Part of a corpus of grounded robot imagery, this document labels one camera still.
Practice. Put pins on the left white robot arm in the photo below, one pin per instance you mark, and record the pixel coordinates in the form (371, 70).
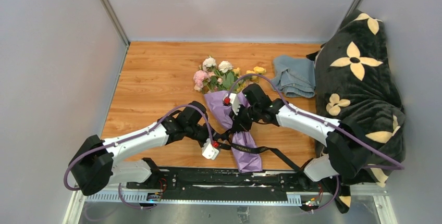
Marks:
(102, 162)

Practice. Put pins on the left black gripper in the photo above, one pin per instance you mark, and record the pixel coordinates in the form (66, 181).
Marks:
(216, 136)

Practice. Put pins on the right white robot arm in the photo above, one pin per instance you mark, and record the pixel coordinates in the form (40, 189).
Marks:
(347, 149)

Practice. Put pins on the pink wrapping paper sheet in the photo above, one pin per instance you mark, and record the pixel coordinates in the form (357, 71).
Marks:
(246, 162)

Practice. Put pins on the white fake rose stem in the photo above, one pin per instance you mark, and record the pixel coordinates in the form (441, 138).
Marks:
(223, 77)

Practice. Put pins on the light blue cloth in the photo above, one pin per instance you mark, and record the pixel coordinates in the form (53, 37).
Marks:
(294, 77)

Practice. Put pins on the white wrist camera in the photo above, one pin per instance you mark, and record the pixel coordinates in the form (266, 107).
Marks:
(209, 151)
(232, 99)

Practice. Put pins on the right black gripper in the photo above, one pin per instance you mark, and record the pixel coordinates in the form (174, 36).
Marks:
(238, 124)

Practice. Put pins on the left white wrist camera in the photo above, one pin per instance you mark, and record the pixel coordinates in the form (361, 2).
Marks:
(209, 151)

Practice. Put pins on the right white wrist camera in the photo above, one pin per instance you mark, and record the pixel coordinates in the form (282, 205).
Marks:
(232, 99)

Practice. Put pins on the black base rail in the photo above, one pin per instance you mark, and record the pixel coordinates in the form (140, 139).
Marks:
(229, 186)

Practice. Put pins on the yellow fake flower stem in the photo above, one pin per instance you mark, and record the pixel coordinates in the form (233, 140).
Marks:
(250, 76)

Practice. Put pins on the dark floral blanket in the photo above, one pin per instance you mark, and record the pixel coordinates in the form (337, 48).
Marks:
(354, 84)

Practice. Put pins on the pink fake flower stem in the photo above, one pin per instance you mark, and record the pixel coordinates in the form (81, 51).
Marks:
(201, 79)

